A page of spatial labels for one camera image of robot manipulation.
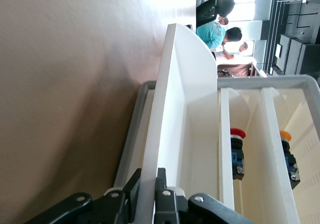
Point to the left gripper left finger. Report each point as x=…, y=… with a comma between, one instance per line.
x=100, y=209

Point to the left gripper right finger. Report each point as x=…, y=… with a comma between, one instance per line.
x=170, y=209

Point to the white divider panel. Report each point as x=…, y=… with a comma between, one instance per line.
x=180, y=109

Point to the white drawer cabinet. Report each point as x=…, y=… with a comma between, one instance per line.
x=127, y=144

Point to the red push button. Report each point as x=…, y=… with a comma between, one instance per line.
x=237, y=156

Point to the white plastic drawer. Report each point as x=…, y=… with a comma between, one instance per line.
x=277, y=134
x=226, y=134
x=145, y=124

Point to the orange push button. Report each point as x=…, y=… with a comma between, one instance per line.
x=290, y=164

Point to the brown wooden table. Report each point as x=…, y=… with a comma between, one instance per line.
x=237, y=70

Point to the person in white shirt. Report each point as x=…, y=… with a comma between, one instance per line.
x=230, y=54

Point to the person in teal shirt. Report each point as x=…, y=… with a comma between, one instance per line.
x=212, y=32

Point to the person in black top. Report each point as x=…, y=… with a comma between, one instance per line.
x=226, y=4

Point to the dark storage cabinets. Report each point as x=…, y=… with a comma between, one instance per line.
x=300, y=34

